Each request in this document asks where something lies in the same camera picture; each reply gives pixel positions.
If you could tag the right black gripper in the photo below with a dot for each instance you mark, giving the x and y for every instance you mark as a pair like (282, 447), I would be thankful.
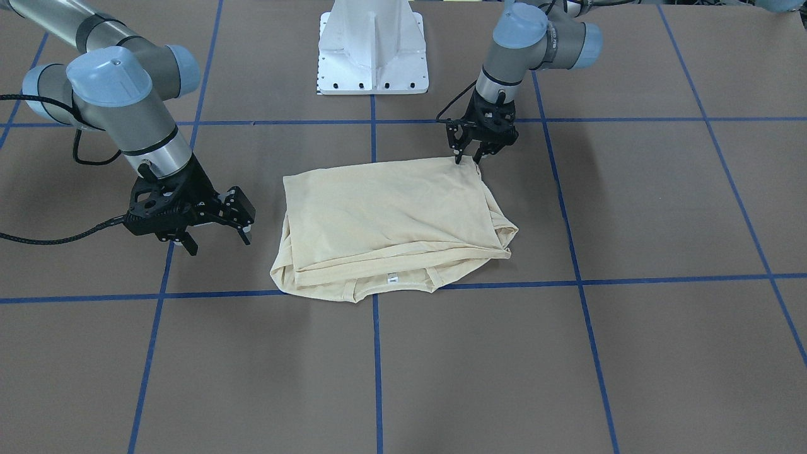
(200, 186)

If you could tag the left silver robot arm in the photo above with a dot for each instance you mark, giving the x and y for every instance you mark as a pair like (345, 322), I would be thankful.
(529, 35)

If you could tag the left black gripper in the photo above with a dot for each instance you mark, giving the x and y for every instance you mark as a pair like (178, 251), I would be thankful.
(455, 133)

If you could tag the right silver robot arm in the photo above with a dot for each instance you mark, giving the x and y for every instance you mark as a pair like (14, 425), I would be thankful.
(118, 84)

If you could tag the beige long-sleeve graphic shirt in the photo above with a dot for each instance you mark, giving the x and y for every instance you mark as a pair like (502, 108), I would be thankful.
(419, 224)

